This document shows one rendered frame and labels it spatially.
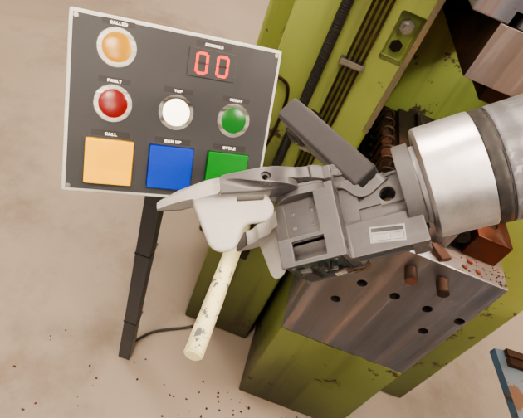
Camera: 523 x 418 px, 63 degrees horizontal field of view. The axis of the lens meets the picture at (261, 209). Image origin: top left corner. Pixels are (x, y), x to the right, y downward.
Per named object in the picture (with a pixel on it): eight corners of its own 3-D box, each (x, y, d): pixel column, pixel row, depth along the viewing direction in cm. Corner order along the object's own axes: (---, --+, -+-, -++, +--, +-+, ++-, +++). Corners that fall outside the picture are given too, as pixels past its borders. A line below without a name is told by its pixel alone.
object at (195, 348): (201, 365, 95) (207, 355, 91) (178, 357, 94) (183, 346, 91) (250, 230, 127) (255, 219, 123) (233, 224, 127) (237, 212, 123)
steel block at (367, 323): (403, 374, 124) (509, 291, 94) (281, 327, 122) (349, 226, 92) (399, 240, 165) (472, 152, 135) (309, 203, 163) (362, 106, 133)
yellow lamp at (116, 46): (125, 70, 66) (128, 43, 63) (96, 58, 66) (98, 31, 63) (134, 61, 68) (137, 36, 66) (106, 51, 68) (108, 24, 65)
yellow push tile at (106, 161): (130, 186, 72) (134, 143, 70) (82, 182, 70) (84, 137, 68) (130, 183, 74) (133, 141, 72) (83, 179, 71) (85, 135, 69)
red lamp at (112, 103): (120, 124, 68) (123, 102, 65) (93, 114, 68) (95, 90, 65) (129, 115, 71) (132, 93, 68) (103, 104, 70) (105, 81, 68)
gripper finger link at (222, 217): (159, 250, 30) (284, 242, 33) (156, 176, 33) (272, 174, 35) (159, 263, 33) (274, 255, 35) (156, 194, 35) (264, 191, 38)
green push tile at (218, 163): (243, 195, 79) (248, 156, 77) (203, 192, 76) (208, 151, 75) (240, 193, 81) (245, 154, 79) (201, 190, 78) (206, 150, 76)
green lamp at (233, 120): (240, 139, 75) (246, 119, 72) (215, 129, 75) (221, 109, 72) (244, 131, 78) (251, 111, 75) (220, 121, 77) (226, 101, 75)
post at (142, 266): (128, 360, 149) (182, 99, 76) (117, 356, 149) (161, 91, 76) (134, 350, 152) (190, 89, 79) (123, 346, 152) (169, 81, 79)
